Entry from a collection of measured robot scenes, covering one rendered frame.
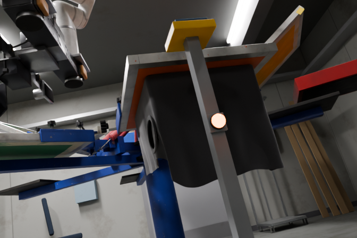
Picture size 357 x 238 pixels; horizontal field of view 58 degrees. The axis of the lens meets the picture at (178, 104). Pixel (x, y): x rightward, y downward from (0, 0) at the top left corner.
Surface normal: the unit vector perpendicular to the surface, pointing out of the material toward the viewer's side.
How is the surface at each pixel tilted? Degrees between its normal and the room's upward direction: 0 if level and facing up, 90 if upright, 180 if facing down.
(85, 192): 90
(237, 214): 90
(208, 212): 90
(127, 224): 90
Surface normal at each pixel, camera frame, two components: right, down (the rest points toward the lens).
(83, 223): 0.02, -0.33
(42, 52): 0.22, 0.92
